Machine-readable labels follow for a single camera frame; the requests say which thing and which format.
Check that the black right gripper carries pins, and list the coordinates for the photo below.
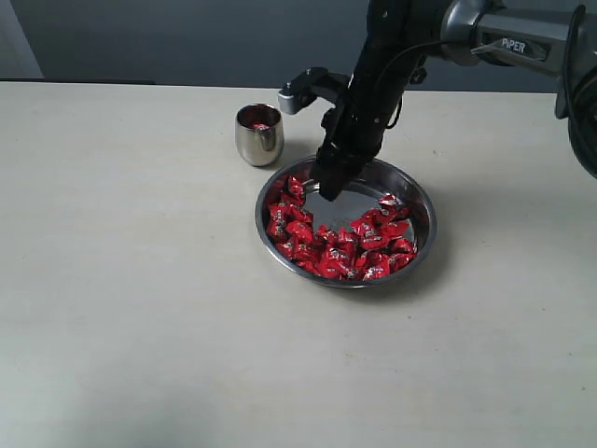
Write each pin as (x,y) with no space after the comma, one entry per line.
(354,133)

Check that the red candy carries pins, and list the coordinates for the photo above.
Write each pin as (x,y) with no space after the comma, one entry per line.
(392,209)
(293,249)
(338,259)
(283,213)
(260,127)
(397,261)
(332,274)
(294,190)

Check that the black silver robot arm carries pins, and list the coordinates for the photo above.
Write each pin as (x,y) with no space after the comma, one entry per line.
(401,35)

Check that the round stainless steel plate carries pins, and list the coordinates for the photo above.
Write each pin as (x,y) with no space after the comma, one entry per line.
(378,179)

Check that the stainless steel cup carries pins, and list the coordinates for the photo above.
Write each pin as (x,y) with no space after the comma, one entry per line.
(259,149)

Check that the red wrapped candy top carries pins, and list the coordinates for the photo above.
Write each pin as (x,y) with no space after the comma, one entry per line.
(294,190)

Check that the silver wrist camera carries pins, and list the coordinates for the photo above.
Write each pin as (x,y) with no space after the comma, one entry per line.
(303,93)

